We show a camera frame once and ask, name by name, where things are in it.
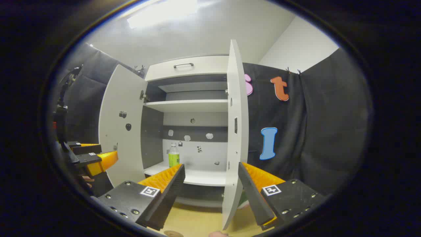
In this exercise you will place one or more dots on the round brown coaster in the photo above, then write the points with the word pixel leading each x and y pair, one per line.
pixel 173 234

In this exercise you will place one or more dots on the white cabinet drawer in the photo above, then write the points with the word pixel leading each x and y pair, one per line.
pixel 204 69

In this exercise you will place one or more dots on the white cabinet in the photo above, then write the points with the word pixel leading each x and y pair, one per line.
pixel 190 105

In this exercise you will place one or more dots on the green label bottle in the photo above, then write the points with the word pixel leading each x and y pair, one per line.
pixel 173 159

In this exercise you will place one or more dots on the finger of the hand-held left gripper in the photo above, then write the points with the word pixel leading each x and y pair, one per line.
pixel 90 159
pixel 85 149

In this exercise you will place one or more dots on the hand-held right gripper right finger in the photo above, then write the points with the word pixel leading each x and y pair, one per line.
pixel 255 200

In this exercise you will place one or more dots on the black backdrop cloth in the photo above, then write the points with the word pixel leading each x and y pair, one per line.
pixel 322 131

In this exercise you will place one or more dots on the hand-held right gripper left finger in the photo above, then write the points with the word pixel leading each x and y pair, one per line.
pixel 167 200

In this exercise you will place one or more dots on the white cabinet door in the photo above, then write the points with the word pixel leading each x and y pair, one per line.
pixel 234 98
pixel 121 148

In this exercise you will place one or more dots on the green and white toy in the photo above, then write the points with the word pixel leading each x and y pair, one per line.
pixel 243 199

